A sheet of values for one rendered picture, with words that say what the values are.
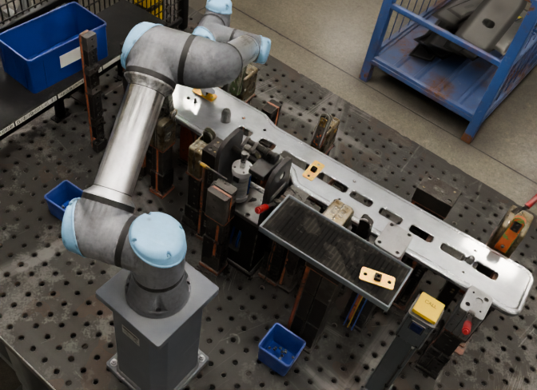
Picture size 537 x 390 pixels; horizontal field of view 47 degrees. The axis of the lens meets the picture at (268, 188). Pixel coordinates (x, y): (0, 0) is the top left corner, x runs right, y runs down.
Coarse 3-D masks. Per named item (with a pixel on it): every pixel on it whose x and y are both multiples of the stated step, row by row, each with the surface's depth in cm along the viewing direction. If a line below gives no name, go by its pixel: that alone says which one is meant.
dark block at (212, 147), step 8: (208, 144) 174; (216, 144) 175; (208, 152) 172; (216, 152) 173; (208, 160) 174; (208, 176) 180; (208, 184) 182; (200, 200) 190; (200, 216) 195; (200, 224) 198; (200, 232) 201
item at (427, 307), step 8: (424, 296) 145; (416, 304) 144; (424, 304) 144; (432, 304) 144; (440, 304) 144; (416, 312) 143; (424, 312) 142; (432, 312) 143; (440, 312) 143; (432, 320) 141
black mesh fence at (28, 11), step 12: (12, 0) 188; (48, 0) 202; (60, 0) 204; (72, 0) 209; (120, 0) 232; (180, 0) 265; (0, 12) 188; (24, 12) 196; (36, 12) 198; (180, 12) 271; (0, 24) 191; (12, 24) 192; (168, 24) 268; (180, 24) 276; (72, 96) 239; (84, 96) 240; (48, 108) 227; (12, 132) 217
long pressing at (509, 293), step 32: (192, 96) 204; (224, 96) 207; (192, 128) 194; (224, 128) 196; (256, 128) 198; (320, 160) 193; (320, 192) 184; (384, 192) 188; (352, 224) 179; (384, 224) 179; (416, 224) 181; (448, 224) 183; (416, 256) 173; (448, 256) 175; (480, 256) 176; (480, 288) 169; (512, 288) 171
